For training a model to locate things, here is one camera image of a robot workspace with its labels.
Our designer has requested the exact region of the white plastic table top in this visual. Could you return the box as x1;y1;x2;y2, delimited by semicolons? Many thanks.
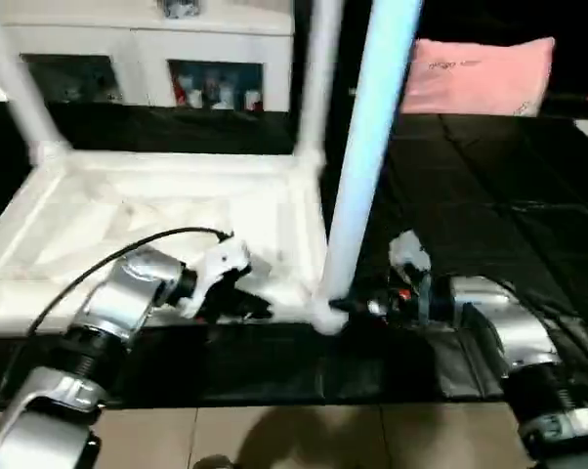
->
0;147;350;339

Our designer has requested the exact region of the white plastic table leg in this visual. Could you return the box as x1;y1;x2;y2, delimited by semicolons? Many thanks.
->
314;0;424;306
292;0;346;169
0;15;72;164

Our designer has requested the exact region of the black work mat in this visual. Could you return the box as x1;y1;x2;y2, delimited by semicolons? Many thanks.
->
0;98;588;407

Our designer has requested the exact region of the pink pillow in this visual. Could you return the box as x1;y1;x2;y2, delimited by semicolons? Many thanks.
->
399;36;558;118

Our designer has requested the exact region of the white glass-door cabinet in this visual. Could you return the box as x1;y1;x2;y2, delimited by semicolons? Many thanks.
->
0;0;297;110

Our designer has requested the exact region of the black cabinet with gold label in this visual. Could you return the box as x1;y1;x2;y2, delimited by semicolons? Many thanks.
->
292;0;588;116

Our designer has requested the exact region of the dark patterned ornament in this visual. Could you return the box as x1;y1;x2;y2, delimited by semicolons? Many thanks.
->
161;0;201;19

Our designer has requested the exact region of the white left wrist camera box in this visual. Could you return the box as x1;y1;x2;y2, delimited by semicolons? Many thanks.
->
177;234;254;320

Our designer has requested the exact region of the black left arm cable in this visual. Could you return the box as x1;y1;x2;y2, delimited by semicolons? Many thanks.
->
0;227;234;411

